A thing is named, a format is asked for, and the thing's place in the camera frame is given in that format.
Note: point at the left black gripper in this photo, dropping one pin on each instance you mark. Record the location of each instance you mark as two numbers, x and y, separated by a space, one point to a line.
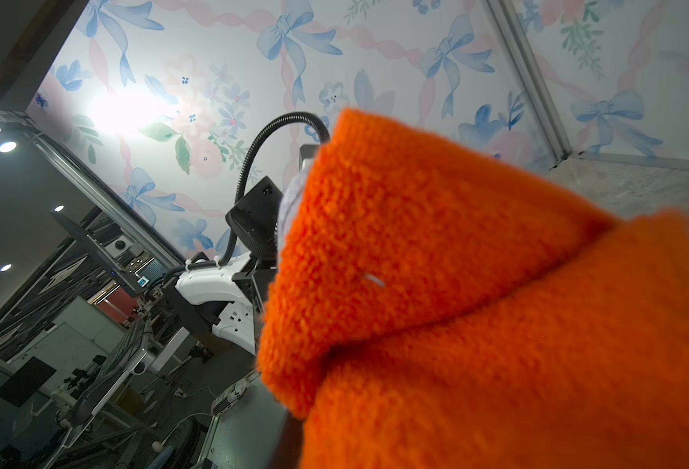
253 219

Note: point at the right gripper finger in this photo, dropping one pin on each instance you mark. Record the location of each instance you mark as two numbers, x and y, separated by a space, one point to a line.
287 451

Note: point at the orange microfiber cloth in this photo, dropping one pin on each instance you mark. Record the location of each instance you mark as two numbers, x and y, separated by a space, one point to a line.
436 308

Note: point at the purple eyeglass case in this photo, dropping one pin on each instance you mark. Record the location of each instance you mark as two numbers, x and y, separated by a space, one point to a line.
290 206

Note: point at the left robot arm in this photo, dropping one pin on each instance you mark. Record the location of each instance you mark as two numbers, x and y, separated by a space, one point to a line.
227 301

